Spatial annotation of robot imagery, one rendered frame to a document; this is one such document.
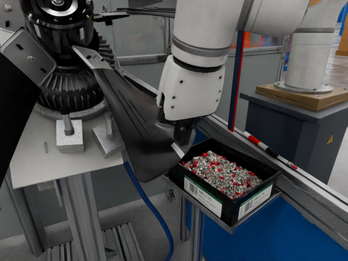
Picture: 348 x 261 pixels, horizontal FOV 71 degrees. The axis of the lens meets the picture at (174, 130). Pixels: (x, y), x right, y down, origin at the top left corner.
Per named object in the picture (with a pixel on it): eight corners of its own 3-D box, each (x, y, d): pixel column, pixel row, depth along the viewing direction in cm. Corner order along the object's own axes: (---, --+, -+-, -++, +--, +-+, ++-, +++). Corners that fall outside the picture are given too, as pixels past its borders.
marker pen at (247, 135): (243, 131, 74) (274, 153, 63) (247, 130, 75) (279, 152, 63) (242, 135, 75) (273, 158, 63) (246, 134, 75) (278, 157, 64)
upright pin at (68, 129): (64, 132, 56) (58, 106, 53) (74, 130, 56) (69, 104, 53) (64, 136, 54) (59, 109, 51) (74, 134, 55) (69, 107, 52)
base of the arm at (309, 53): (286, 81, 100) (294, 32, 93) (339, 88, 87) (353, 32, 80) (264, 87, 87) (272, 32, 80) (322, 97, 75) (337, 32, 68)
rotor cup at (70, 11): (11, 34, 50) (-14, -18, 39) (70, 5, 56) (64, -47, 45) (58, 85, 51) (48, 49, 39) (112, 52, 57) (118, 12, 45)
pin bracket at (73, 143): (60, 130, 63) (56, 119, 55) (83, 129, 65) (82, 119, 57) (60, 153, 61) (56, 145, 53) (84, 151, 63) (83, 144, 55)
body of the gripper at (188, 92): (216, 40, 40) (202, 97, 47) (158, 42, 36) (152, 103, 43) (242, 60, 35) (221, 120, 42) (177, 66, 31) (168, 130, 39)
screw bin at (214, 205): (165, 178, 64) (165, 155, 61) (210, 157, 73) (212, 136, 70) (230, 230, 48) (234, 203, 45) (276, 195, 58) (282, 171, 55)
